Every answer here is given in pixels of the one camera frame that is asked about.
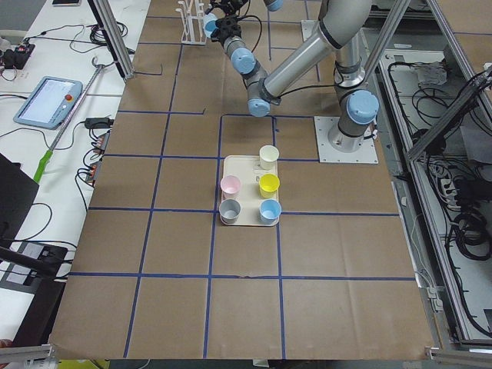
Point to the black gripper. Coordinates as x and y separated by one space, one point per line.
229 5
224 29

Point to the white plastic cup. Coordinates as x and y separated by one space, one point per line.
268 155

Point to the light blue plastic cup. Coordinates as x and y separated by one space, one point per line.
209 24

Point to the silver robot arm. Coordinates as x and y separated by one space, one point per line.
335 32
271 5

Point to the pink plastic cup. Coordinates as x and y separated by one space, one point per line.
230 187

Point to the yellow plastic cup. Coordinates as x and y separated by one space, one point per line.
269 185

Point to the grey plastic cup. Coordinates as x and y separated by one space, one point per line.
229 211

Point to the cream plastic tray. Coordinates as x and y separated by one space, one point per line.
247 168

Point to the black power adapter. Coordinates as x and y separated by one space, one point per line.
98 123

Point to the black smartphone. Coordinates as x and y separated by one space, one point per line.
66 2

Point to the blue teach pendant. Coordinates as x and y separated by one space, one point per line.
49 104

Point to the white wire cup rack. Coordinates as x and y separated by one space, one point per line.
192 19

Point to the aluminium frame post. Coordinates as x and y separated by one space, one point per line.
105 19

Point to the green handled reacher grabber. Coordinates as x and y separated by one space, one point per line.
64 125

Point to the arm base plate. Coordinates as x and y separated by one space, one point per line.
334 147

